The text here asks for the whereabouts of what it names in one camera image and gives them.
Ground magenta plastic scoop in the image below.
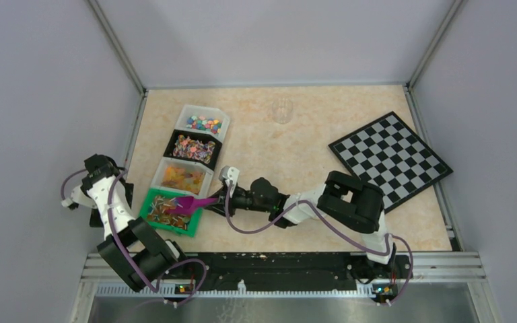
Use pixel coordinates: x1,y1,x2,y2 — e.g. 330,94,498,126
169,196,218,215

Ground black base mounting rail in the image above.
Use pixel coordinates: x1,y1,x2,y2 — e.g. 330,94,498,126
163,252,413,292

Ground black white chessboard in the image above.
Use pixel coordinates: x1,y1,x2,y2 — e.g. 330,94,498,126
329,112,453,212

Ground white bin orange gummies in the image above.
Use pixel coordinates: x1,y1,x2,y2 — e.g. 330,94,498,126
149,157,214,199

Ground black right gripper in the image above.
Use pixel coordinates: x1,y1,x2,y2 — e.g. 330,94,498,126
205,182,271,217

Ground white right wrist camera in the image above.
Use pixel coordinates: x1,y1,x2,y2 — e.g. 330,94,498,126
218,166,240,186

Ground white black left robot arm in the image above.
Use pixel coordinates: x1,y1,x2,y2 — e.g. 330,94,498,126
61,154,189,292

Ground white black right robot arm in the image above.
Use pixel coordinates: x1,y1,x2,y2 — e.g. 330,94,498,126
208,169,395,277

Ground black bin mixed candies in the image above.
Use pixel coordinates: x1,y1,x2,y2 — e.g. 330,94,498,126
163,129,222,171

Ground clear glass jar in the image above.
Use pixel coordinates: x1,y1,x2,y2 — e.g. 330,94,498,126
271,98,294,124

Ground white bin round candies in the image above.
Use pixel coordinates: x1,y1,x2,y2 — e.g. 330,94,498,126
174,104,231,143

